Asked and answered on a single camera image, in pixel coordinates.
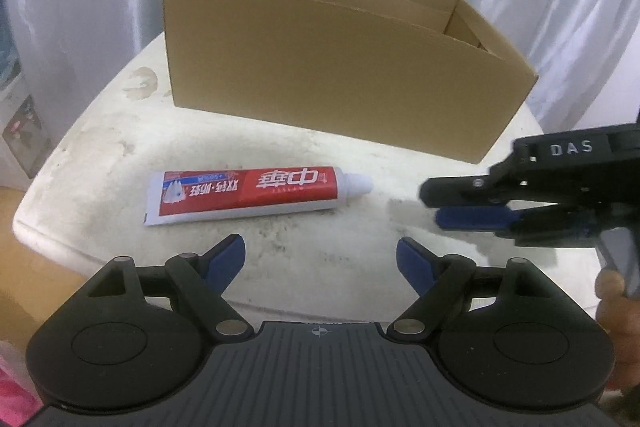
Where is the pink plastic bag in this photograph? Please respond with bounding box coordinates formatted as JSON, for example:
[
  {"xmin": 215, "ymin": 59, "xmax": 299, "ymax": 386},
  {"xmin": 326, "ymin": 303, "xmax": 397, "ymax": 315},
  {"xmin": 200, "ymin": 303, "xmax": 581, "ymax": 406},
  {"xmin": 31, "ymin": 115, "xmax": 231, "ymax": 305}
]
[{"xmin": 0, "ymin": 341, "xmax": 42, "ymax": 426}]

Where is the brown cardboard box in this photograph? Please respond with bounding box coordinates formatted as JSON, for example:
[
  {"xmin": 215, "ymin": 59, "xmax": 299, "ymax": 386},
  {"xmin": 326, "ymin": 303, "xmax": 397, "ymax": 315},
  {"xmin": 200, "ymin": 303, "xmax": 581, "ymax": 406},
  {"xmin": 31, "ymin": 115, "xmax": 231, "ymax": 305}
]
[{"xmin": 163, "ymin": 0, "xmax": 537, "ymax": 164}]

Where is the person right hand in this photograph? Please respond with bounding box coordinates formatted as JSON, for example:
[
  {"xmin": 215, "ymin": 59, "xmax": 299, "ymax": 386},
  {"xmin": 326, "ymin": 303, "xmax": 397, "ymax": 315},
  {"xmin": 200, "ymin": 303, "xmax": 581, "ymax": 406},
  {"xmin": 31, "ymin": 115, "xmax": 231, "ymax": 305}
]
[{"xmin": 594, "ymin": 269, "xmax": 640, "ymax": 390}]

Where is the red white toothpaste tube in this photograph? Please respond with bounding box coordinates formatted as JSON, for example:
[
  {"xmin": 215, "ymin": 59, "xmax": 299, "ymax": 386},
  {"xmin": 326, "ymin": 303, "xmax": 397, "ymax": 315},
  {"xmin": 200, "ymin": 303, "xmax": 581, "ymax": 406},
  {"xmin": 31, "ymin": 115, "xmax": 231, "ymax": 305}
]
[{"xmin": 144, "ymin": 166, "xmax": 373, "ymax": 227}]

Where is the white water dispenser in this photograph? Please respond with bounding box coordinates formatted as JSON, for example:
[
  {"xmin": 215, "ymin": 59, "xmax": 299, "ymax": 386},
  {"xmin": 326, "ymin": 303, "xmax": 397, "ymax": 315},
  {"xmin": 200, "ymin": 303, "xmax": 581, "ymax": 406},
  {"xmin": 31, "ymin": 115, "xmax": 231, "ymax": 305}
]
[{"xmin": 0, "ymin": 1, "xmax": 52, "ymax": 191}]

